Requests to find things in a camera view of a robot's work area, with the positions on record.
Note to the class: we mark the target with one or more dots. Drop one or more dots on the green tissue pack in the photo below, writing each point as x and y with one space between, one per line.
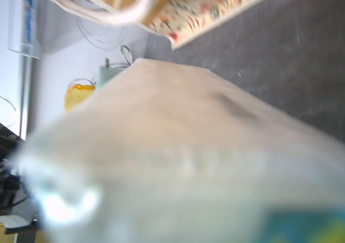
169 153

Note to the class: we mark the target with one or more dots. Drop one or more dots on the floral canvas tote bag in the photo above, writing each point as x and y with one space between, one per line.
179 21

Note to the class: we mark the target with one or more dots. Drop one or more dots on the green toaster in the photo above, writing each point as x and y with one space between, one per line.
108 71

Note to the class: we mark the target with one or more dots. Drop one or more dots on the yellow toast slice right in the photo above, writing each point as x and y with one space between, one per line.
76 95

